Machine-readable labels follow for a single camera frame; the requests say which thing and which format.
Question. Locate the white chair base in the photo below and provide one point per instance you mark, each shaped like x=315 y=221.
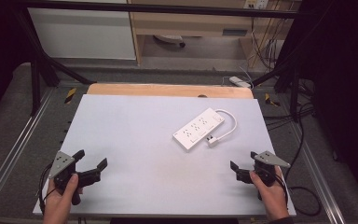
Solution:
x=171 y=39

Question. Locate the aluminium rail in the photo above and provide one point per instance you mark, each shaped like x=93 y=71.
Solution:
x=15 y=146
x=320 y=174

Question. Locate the white wall socket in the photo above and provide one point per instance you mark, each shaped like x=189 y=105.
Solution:
x=256 y=3

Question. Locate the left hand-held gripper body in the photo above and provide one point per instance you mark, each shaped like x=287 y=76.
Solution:
x=61 y=162

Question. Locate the black metal frame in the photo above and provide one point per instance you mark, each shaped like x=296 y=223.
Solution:
x=155 y=8

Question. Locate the small white power strip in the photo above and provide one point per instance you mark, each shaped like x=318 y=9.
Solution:
x=239 y=81

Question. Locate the white cabinet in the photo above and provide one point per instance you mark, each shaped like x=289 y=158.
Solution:
x=80 y=32

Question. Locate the white plug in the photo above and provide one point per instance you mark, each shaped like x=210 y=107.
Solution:
x=213 y=142

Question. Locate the wooden board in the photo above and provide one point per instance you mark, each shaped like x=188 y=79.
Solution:
x=167 y=90

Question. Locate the person's left hand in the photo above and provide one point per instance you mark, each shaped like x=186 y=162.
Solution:
x=59 y=203

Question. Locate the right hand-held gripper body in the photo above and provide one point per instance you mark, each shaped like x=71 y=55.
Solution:
x=268 y=159

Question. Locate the person's right hand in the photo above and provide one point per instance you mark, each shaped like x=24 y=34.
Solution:
x=273 y=199

